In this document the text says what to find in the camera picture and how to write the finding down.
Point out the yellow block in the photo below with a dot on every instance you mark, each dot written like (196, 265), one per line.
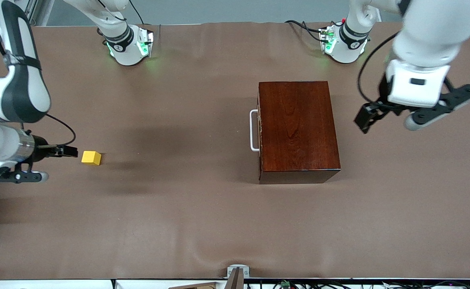
(90, 157)

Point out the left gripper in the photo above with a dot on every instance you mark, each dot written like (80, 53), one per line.
(382, 105)

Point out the dark red wooden cabinet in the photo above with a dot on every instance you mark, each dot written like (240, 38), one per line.
(299, 128)

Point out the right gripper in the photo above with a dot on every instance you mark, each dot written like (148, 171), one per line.
(41, 148)

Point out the brown table cover sheet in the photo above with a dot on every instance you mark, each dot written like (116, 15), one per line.
(178, 224)

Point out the small green connector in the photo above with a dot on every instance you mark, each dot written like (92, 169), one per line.
(285, 283)

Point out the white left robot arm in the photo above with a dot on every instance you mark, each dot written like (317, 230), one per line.
(428, 32)

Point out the base bracket with green light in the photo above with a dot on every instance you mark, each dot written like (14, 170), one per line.
(327, 40)
(146, 42)

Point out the light wooden board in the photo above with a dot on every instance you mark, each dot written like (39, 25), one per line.
(199, 286)

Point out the upright aluminium frame profile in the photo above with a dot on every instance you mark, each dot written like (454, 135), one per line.
(34, 12)

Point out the grey metal table clamp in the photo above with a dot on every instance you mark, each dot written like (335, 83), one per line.
(231, 268)

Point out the brown upright post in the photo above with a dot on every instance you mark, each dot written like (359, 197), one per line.
(235, 281)

